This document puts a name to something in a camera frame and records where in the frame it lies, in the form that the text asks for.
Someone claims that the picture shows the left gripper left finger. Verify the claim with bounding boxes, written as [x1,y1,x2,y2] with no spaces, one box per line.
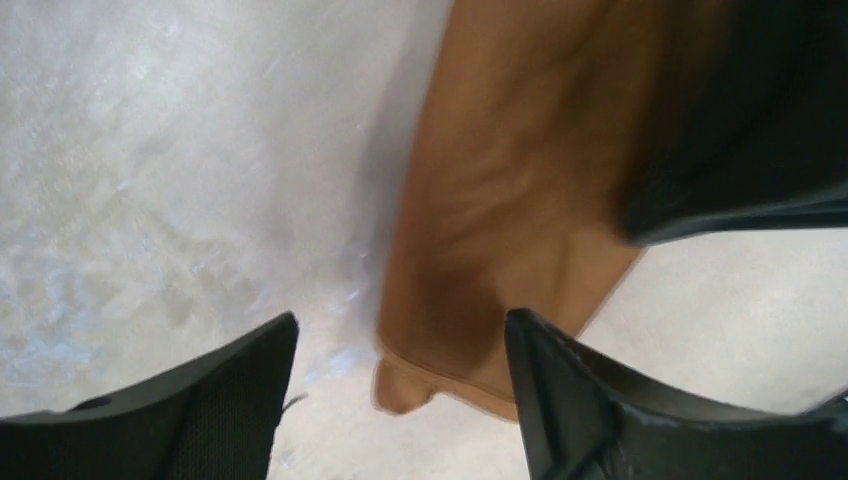
[1,312,299,479]

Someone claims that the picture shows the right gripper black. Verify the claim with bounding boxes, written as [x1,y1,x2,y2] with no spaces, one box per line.
[618,1,847,246]

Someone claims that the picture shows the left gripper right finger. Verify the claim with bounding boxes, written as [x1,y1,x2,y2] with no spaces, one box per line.
[505,309,847,480]

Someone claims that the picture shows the orange cloth napkin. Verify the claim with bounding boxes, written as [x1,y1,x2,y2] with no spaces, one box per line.
[370,0,730,423]

